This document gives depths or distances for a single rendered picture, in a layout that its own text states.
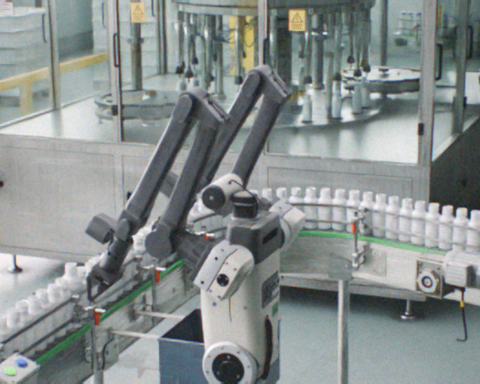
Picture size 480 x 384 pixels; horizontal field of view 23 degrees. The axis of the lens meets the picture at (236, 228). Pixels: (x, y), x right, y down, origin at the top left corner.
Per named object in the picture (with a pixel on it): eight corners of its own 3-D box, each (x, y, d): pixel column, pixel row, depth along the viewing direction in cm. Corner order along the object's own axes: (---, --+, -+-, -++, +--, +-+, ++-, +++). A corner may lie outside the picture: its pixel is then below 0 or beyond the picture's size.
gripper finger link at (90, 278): (75, 296, 325) (89, 269, 321) (87, 288, 332) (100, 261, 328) (96, 310, 324) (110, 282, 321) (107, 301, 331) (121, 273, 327)
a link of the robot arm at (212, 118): (226, 112, 296) (240, 105, 305) (178, 88, 299) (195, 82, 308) (165, 264, 313) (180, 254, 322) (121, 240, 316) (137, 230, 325)
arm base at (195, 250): (226, 239, 315) (205, 273, 320) (200, 221, 317) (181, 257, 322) (213, 248, 308) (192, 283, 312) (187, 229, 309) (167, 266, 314)
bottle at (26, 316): (27, 359, 358) (24, 307, 354) (10, 357, 361) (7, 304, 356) (38, 353, 364) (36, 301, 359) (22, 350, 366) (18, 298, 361)
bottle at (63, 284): (69, 332, 380) (67, 282, 375) (51, 331, 381) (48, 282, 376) (76, 325, 386) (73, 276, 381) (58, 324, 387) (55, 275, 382)
